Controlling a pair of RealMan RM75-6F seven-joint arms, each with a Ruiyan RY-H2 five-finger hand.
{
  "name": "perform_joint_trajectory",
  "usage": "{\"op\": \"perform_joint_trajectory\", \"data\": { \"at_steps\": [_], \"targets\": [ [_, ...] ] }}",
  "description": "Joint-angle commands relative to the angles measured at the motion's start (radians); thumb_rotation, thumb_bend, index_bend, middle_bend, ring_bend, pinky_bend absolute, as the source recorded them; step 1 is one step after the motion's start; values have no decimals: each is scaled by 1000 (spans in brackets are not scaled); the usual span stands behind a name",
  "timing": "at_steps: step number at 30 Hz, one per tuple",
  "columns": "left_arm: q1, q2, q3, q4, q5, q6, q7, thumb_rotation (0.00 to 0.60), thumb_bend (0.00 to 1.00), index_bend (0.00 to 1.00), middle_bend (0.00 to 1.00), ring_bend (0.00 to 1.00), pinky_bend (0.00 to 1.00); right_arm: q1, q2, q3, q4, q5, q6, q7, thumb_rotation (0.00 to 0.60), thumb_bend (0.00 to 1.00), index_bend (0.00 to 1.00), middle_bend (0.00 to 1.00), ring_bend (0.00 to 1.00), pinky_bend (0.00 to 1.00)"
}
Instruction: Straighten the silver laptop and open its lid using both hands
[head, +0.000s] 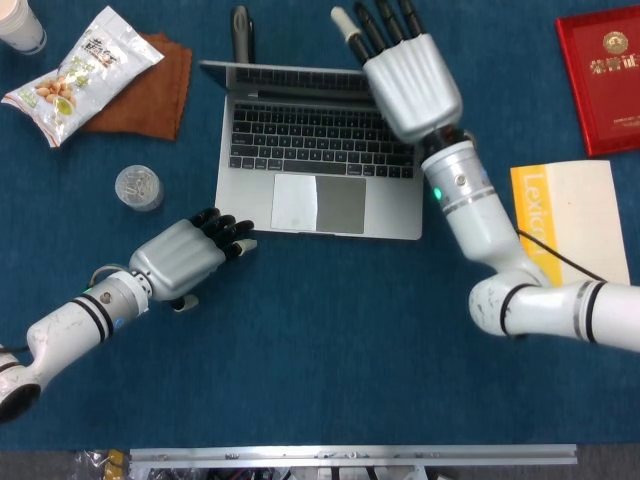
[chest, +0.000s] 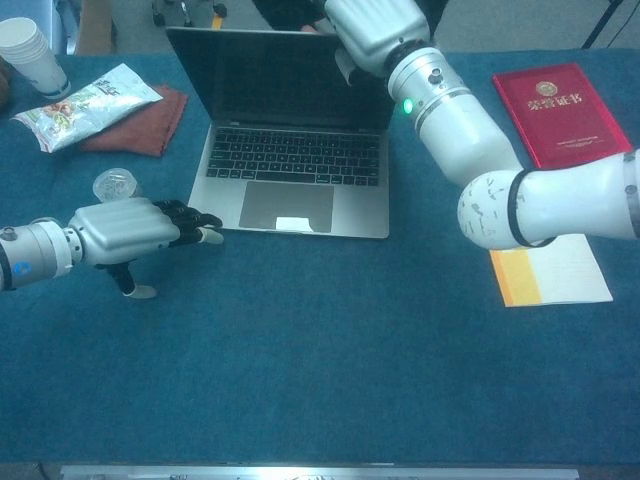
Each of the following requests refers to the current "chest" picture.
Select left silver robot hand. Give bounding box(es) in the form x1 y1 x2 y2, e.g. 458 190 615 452
64 197 225 300

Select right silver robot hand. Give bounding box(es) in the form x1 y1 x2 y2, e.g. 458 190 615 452
312 0 432 84

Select silver laptop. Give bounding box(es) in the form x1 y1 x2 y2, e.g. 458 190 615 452
165 25 396 240

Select clear jar of paper clips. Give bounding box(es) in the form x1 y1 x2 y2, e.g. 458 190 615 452
92 167 144 204

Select seated person in black jacket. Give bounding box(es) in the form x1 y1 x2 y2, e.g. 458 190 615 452
251 0 450 51

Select brown folded cloth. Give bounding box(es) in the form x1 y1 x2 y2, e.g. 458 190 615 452
79 84 190 159

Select white snack bag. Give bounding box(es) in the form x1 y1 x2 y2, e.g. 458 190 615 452
12 63 164 154

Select stack of white paper cups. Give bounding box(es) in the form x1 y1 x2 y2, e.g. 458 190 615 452
0 17 71 99

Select red certificate folder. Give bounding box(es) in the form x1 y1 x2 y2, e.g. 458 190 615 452
492 62 635 170

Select brown cardboard board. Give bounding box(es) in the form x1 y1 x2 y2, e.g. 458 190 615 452
74 0 119 55

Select black tripod leg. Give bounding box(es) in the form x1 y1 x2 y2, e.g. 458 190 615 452
581 0 626 50

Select blue felt table cover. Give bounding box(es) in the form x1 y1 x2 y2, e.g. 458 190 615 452
0 47 640 469

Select yellow white Lexicon notebook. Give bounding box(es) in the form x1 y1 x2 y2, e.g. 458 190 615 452
488 232 614 308

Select aluminium frame rail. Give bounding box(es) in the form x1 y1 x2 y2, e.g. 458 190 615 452
59 464 581 480

